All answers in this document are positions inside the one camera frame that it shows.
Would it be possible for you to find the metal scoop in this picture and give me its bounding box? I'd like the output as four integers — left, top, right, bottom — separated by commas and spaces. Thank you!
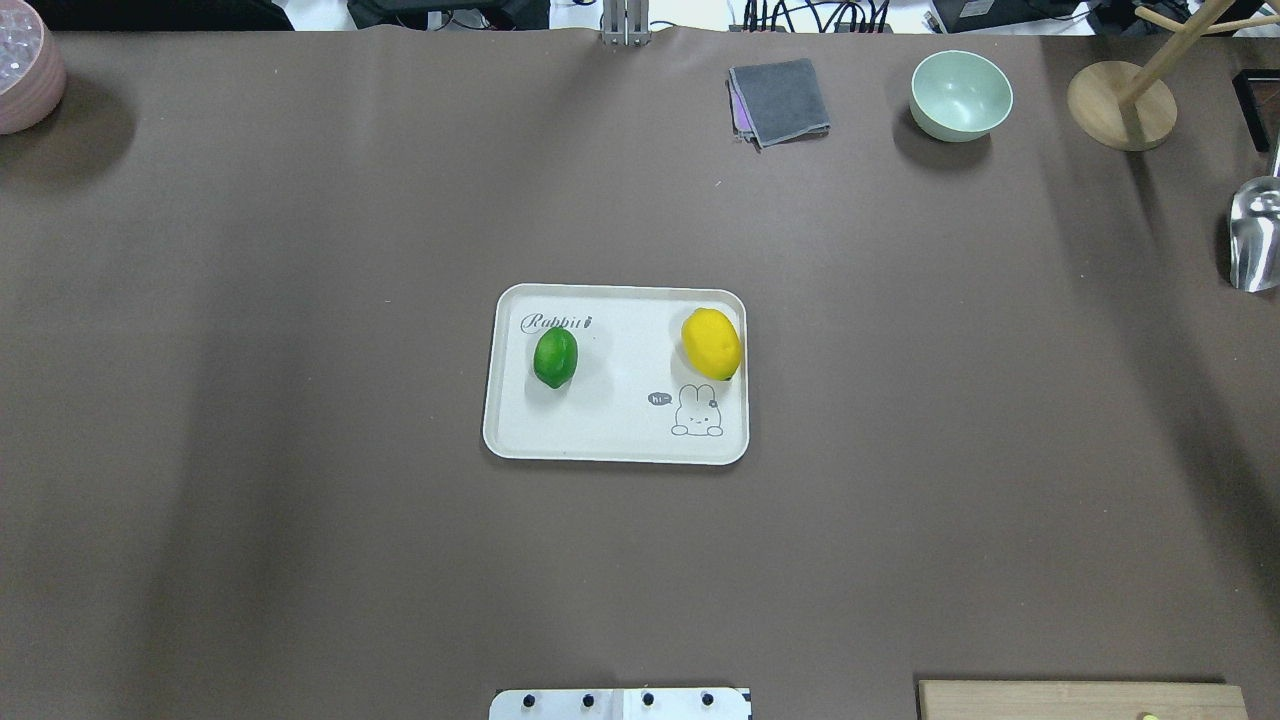
1228, 143, 1279, 293

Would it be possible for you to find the wooden mug tree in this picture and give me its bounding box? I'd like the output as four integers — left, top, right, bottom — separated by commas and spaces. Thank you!
1068, 1, 1279, 152

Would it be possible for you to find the white rabbit tray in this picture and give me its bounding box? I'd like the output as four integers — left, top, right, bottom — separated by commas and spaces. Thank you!
483, 283, 750, 466

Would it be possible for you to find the pink bowl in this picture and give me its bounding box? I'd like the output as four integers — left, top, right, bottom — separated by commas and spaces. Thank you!
1, 1, 67, 136

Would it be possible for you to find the purple cloth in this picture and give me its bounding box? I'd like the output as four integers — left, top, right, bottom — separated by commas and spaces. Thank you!
726, 82, 756, 142

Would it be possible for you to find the yellow lemon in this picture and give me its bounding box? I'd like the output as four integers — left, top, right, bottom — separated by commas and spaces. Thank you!
681, 307, 744, 380

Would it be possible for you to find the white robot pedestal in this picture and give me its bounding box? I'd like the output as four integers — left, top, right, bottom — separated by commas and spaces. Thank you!
488, 685, 753, 719

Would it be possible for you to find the grey folded cloth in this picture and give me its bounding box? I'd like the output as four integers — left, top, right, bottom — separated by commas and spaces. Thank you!
727, 58, 831, 149

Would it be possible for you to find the glass rack tray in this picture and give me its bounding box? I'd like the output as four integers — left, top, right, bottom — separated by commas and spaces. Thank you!
1231, 69, 1279, 152

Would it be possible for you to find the green lime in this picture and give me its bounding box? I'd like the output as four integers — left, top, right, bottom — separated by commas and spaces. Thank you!
532, 327, 579, 389

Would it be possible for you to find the wooden cutting board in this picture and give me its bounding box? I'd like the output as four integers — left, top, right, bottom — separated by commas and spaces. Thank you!
918, 680, 1249, 719

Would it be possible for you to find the aluminium frame post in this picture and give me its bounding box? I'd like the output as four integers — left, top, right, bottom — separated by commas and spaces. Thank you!
599, 0, 652, 47

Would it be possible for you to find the green bowl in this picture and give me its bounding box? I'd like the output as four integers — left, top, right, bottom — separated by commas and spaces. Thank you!
909, 50, 1014, 143

